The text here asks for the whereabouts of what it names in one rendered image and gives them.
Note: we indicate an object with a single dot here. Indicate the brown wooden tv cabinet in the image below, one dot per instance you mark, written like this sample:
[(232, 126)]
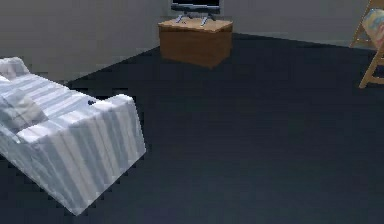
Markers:
[(195, 45)]

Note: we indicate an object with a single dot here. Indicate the small dark blue object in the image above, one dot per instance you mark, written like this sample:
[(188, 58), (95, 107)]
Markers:
[(91, 102)]

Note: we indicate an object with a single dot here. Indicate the black television set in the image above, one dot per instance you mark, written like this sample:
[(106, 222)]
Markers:
[(196, 6)]

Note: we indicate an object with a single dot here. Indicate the white striped sofa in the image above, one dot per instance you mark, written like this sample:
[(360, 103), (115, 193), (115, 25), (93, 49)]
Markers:
[(83, 143)]

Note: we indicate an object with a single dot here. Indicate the light wooden chair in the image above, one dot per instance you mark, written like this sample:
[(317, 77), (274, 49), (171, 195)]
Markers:
[(370, 71)]

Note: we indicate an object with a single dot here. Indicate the pastel patterned chair cushion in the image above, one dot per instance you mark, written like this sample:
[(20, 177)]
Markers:
[(376, 25)]

